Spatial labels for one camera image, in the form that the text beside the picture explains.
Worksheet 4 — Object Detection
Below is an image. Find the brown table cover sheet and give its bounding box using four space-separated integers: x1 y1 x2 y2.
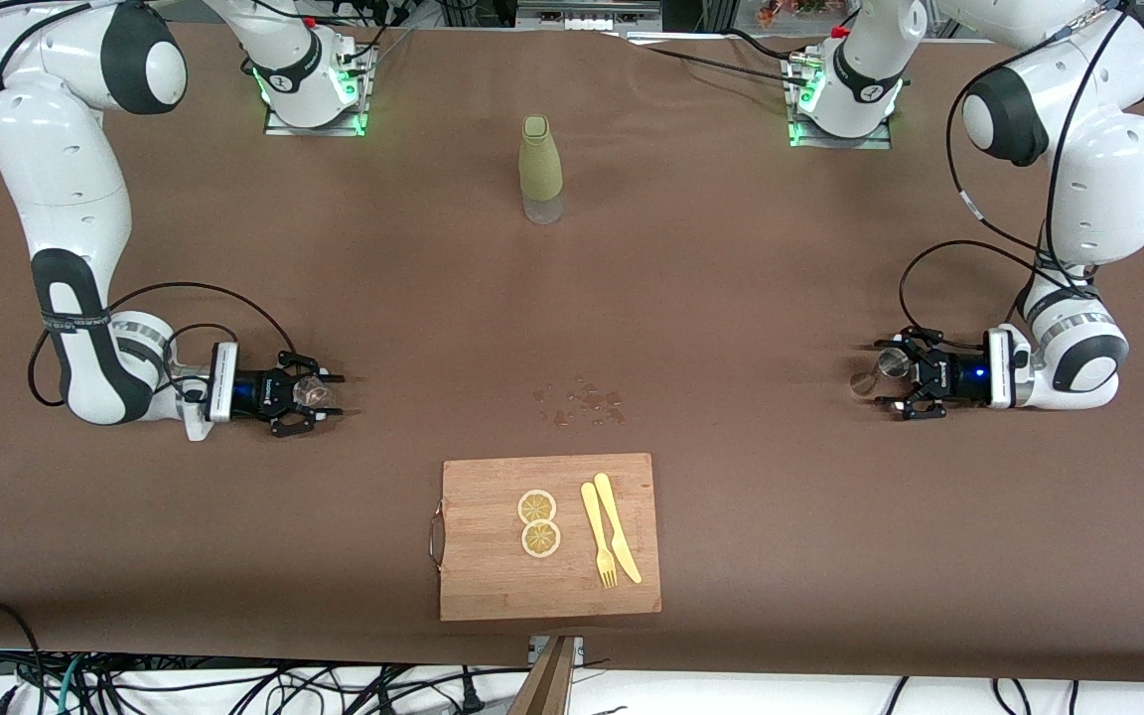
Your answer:
0 20 1144 686

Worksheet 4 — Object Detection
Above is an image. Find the bamboo cutting board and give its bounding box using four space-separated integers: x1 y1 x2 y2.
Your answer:
430 453 662 623

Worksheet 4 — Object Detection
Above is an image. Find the green sleeved glass bottle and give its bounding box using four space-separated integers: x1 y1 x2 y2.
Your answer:
517 115 565 225

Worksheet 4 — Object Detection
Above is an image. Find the yellow plastic knife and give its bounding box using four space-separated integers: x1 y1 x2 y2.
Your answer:
594 473 644 585

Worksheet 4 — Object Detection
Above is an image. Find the yellow plastic fork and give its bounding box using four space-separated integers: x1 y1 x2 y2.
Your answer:
581 482 620 589

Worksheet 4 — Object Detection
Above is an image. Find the wooden plank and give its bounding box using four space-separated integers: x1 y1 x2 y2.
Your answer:
507 636 578 715

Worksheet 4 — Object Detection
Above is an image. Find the grey electronics box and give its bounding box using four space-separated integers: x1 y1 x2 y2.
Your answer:
517 0 662 31

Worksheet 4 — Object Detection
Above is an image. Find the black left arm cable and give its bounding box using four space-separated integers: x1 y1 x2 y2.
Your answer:
898 0 1129 349

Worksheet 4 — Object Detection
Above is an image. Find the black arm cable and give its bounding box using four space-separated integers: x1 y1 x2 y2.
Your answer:
28 283 300 408
898 0 1129 349

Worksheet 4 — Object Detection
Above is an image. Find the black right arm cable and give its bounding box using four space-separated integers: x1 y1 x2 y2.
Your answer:
28 283 300 408

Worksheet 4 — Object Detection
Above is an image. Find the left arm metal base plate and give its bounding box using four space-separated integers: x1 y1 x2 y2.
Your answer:
783 55 896 150

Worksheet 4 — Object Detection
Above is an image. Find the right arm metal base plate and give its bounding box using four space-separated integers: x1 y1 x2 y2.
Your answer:
264 45 376 137

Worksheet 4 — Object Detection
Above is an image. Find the green cable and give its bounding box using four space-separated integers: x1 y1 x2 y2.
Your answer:
56 655 86 715

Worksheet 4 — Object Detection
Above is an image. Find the black base power cable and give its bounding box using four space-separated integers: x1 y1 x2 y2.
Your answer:
622 30 811 90

